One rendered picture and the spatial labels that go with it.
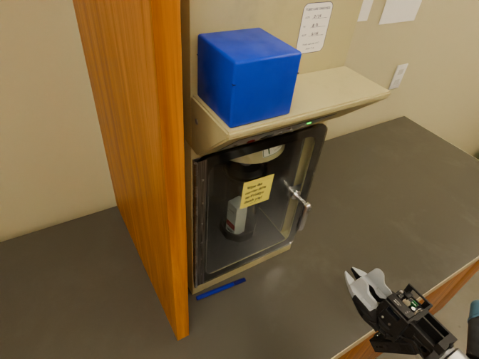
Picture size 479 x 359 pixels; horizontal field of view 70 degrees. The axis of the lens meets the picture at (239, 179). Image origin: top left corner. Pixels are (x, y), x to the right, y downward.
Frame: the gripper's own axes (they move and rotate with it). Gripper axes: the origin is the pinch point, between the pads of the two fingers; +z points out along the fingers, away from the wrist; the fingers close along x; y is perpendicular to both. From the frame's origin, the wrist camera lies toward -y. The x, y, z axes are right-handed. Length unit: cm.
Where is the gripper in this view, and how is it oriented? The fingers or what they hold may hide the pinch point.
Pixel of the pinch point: (351, 276)
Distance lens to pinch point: 78.9
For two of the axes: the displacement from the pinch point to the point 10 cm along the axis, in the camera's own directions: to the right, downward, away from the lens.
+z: -5.1, -6.0, 6.2
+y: 0.8, -7.5, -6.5
